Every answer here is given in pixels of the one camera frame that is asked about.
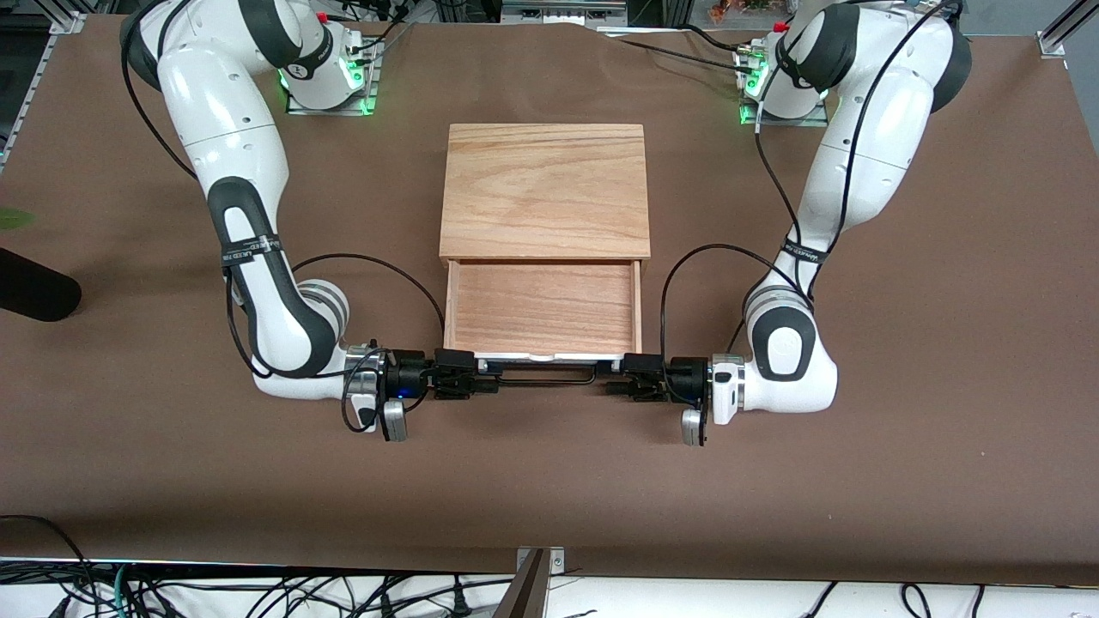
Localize black metal drawer handle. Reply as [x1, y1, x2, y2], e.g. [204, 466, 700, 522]
[477, 360, 623, 386]

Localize white-fronted wooden drawer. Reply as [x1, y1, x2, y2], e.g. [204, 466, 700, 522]
[444, 257, 645, 362]

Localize light wooden drawer cabinet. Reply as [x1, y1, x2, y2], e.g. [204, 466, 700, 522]
[440, 123, 651, 267]

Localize brown paper table cover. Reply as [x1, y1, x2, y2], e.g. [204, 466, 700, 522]
[0, 13, 1099, 590]

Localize grey metal rack device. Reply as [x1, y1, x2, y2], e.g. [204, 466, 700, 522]
[501, 0, 629, 27]

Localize black foam cylinder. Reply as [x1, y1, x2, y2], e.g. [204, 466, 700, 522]
[0, 247, 83, 324]

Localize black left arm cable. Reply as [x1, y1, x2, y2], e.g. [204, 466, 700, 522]
[659, 0, 964, 406]

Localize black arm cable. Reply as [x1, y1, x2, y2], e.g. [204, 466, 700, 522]
[120, 0, 447, 434]
[659, 0, 964, 406]

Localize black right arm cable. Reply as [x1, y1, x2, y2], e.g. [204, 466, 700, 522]
[120, 0, 447, 434]

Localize small metal bracket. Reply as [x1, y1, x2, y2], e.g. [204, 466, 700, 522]
[515, 547, 566, 575]

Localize tangled black floor cables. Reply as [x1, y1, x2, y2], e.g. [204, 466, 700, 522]
[129, 573, 512, 618]

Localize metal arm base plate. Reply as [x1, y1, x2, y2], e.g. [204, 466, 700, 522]
[739, 47, 830, 128]
[285, 39, 379, 116]

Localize long black table cable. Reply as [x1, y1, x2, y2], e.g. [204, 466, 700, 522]
[611, 37, 761, 78]

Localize short black table cable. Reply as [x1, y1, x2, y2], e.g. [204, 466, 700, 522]
[683, 24, 748, 54]

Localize black base connector cables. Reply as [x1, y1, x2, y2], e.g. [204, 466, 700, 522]
[331, 0, 415, 68]

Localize large black looped cable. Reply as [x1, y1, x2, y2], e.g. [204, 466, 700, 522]
[0, 514, 97, 618]

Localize aluminium frame profile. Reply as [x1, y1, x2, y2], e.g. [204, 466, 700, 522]
[1035, 0, 1099, 59]
[0, 10, 88, 168]

